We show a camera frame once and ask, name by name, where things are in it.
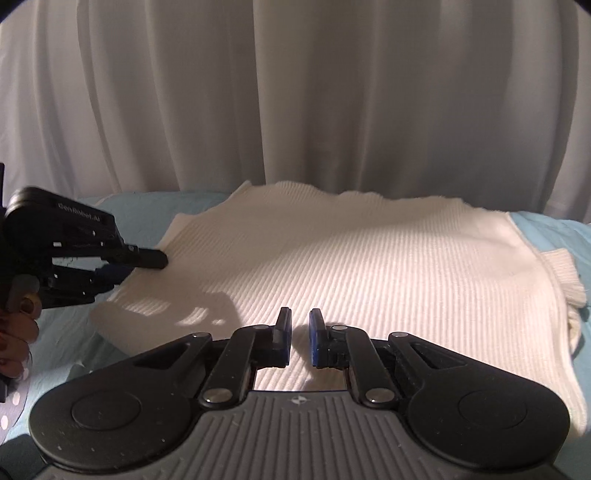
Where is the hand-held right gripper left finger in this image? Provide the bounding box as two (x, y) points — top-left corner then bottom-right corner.
(131, 306), (294, 409)

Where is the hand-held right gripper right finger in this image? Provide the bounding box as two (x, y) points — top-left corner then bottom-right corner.
(308, 308), (463, 409)

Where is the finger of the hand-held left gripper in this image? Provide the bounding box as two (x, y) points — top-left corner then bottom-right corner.
(105, 244), (170, 271)
(89, 264), (134, 298)

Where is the white ribbed knit sweater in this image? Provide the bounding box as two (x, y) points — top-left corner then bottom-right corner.
(90, 181), (589, 445)

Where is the person's left hand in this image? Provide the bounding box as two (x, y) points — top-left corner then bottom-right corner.
(0, 276), (41, 380)

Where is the light blue printed bed sheet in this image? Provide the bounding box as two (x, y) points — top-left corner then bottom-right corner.
(0, 191), (591, 462)

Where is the white curtain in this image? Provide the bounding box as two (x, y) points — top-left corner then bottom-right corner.
(0, 0), (591, 219)

